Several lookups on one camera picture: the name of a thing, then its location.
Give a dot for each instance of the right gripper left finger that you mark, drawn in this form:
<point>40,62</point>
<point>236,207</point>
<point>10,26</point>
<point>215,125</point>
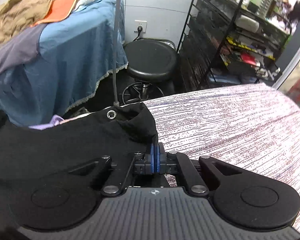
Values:
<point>144,161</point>

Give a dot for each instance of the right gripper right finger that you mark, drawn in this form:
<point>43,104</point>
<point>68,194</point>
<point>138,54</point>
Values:
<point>165,162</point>

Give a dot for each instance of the black garment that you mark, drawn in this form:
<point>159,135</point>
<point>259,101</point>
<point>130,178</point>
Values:
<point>52,179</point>

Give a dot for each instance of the grey floor lamp pole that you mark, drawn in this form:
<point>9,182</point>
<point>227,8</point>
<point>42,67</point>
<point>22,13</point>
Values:
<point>115,45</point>

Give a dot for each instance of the purple floral bed sheet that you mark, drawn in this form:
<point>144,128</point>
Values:
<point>55,121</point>

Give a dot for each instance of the black round stool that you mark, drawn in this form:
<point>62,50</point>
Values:
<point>150,63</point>

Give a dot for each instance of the blue skirted bed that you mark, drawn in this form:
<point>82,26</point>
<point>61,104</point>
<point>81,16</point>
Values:
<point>74,56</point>

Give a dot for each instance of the black metal shelf rack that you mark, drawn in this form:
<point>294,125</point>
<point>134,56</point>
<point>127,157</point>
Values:
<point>225,44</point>

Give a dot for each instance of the grey blanket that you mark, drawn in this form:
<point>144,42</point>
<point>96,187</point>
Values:
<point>21,49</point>

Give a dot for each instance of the orange cloth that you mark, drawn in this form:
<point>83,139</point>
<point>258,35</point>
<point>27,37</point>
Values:
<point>59,10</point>

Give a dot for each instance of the tan jacket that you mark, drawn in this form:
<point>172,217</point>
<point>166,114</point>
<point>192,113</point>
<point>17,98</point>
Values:
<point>17,15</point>

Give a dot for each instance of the white wall socket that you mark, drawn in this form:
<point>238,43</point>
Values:
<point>140,25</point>

